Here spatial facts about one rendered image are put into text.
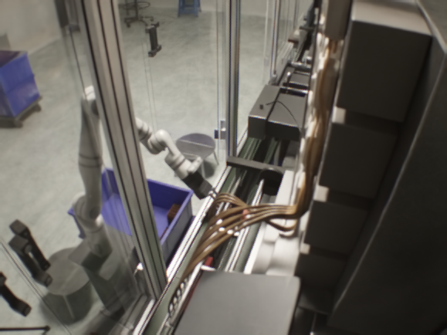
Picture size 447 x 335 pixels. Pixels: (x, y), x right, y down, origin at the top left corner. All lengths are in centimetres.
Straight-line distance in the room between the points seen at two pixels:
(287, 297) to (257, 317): 7
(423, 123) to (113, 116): 60
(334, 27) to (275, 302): 49
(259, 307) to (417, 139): 43
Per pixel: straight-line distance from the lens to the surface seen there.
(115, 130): 80
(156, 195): 212
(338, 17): 58
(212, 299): 72
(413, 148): 40
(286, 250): 82
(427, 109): 37
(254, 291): 70
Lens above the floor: 182
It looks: 41 degrees down
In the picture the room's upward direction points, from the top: straight up
